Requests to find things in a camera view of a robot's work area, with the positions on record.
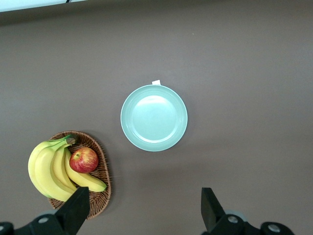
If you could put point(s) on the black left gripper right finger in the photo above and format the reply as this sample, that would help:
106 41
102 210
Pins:
212 213

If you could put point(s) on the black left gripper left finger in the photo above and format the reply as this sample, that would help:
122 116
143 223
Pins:
73 210

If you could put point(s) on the pale green round plate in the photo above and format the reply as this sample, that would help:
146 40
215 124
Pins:
154 117

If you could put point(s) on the brown wicker fruit basket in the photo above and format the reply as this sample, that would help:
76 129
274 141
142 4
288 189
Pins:
100 195

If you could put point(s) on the yellow banana bunch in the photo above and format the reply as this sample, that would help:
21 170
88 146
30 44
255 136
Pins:
46 169

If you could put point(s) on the red yellow apple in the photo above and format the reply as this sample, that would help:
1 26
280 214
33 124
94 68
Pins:
83 160

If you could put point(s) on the small white paper tag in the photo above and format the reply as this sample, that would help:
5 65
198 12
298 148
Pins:
156 82

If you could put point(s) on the brown table cover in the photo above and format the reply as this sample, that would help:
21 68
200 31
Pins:
220 49

